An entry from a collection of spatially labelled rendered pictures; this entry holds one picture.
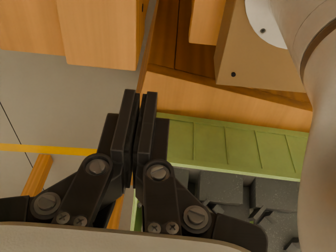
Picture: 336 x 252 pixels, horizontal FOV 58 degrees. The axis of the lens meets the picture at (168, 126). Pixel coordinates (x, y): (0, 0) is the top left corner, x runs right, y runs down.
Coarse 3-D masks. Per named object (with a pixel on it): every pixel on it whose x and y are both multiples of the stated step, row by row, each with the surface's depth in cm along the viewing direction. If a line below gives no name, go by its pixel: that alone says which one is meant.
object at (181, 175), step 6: (174, 168) 92; (180, 168) 92; (174, 174) 91; (180, 174) 92; (186, 174) 92; (180, 180) 91; (186, 180) 91; (186, 186) 91; (192, 186) 96; (192, 192) 96
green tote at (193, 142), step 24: (192, 120) 82; (216, 120) 84; (168, 144) 76; (192, 144) 77; (216, 144) 78; (240, 144) 79; (264, 144) 80; (288, 144) 81; (216, 168) 72; (240, 168) 73; (264, 168) 75; (288, 168) 76
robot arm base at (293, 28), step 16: (256, 0) 45; (272, 0) 42; (288, 0) 37; (304, 0) 33; (320, 0) 31; (256, 16) 46; (272, 16) 46; (288, 16) 36; (304, 16) 32; (320, 16) 30; (256, 32) 48; (272, 32) 48; (288, 32) 35; (304, 32) 31; (288, 48) 36; (304, 48) 31
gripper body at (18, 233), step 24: (0, 240) 9; (24, 240) 9; (48, 240) 9; (72, 240) 9; (96, 240) 9; (120, 240) 9; (144, 240) 9; (168, 240) 9; (192, 240) 9; (216, 240) 10
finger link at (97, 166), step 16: (96, 160) 12; (80, 176) 11; (96, 176) 11; (80, 192) 11; (96, 192) 11; (64, 208) 10; (80, 208) 10; (96, 208) 11; (112, 208) 13; (64, 224) 10; (80, 224) 10; (96, 224) 12
